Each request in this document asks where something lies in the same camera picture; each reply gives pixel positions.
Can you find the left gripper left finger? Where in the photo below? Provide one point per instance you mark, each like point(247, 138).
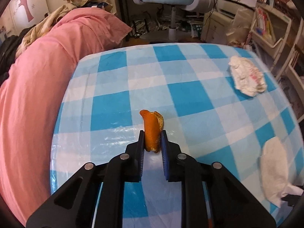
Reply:
point(135, 150)

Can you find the large white paper towel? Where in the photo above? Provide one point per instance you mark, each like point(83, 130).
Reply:
point(274, 173)

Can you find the black clothes pile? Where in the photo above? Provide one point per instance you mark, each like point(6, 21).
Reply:
point(8, 51)

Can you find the white shelf rack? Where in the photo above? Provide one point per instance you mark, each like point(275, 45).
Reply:
point(278, 39)

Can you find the white red wrapper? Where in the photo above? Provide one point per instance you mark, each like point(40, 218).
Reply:
point(248, 79)

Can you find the pink duvet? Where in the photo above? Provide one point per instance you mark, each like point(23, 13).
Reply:
point(31, 99)

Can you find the white drawer cabinet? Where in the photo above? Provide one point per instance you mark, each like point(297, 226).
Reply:
point(228, 23)

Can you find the blue checkered tablecloth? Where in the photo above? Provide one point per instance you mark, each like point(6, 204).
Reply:
point(191, 86)

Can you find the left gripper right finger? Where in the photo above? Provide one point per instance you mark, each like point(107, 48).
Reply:
point(170, 160)

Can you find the beige clothes pile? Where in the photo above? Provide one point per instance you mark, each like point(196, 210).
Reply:
point(43, 27)

